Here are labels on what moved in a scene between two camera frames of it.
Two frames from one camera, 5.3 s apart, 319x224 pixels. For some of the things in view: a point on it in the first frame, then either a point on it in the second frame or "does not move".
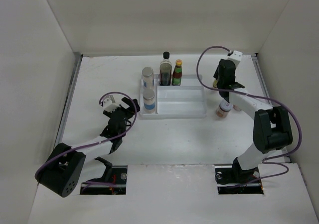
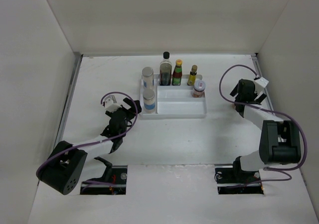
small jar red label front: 225,107 → 199,90
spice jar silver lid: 148,95 does not move
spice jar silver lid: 148,76 does not move
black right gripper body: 216,75 → 260,98
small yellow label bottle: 215,83 → 191,79
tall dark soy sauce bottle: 165,69 does not move
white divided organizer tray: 187,100 does not move
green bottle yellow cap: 177,73 does not move
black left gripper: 128,112 does not move
